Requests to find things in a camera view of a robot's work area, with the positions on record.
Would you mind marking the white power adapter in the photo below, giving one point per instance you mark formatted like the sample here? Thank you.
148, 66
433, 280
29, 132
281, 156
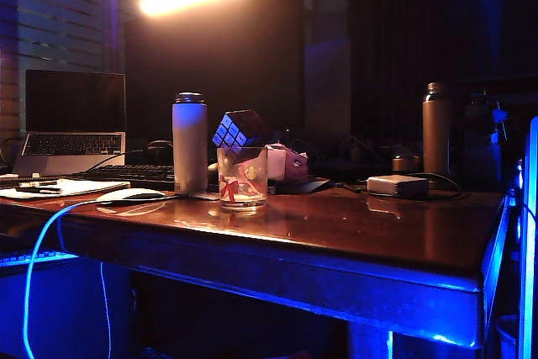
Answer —
396, 186

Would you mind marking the white thermos bottle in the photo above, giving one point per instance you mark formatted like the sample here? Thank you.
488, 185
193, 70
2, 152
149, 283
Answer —
190, 140

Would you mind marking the round bin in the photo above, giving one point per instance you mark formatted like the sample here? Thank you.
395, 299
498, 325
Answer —
507, 336

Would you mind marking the clear glass cup red print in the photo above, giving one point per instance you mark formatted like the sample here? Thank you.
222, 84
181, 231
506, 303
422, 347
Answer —
243, 184

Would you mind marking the black pen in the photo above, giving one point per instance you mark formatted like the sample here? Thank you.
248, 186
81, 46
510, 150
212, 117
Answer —
37, 189

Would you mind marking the black keyboard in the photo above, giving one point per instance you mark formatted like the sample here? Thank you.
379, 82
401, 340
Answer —
129, 174

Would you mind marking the white computer mouse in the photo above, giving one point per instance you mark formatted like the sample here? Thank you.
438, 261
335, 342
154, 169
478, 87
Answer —
131, 195

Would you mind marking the vertical metal post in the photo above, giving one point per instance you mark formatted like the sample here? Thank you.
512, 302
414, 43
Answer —
529, 228

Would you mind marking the black fabric pouch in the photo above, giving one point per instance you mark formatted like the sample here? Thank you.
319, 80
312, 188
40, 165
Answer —
310, 186

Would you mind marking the window blinds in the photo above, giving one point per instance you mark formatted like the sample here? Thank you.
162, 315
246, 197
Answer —
63, 10

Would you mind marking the pink and white plush toy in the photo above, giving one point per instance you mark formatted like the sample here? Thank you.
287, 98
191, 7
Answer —
289, 163

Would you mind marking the black round object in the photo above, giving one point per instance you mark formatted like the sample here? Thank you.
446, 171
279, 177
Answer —
212, 167

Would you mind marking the brown metal bottle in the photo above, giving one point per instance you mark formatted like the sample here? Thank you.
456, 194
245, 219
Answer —
436, 132

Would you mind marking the Rubik's cube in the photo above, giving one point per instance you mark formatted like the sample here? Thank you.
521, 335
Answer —
242, 129

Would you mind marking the small metal can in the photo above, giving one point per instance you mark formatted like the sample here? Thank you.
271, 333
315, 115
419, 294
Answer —
404, 163

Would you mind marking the white notepad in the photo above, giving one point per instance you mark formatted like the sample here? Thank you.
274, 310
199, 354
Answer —
81, 187

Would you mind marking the silver laptop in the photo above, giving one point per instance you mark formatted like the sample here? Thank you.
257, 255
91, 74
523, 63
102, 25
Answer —
75, 107

